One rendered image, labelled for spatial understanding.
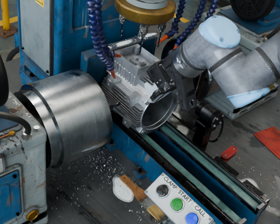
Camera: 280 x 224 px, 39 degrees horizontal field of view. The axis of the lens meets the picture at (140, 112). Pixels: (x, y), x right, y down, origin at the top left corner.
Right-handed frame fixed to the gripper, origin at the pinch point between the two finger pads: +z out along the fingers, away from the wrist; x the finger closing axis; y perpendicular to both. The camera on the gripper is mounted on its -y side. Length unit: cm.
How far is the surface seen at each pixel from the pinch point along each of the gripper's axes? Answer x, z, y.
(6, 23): -62, 203, 152
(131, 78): -0.8, 5.0, 10.5
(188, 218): 20.5, -16.0, -31.2
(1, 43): -50, 204, 135
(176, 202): 19.9, -14.0, -27.0
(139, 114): 2.7, 5.5, -1.0
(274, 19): -69, -6, 10
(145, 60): -10.2, 5.4, 15.0
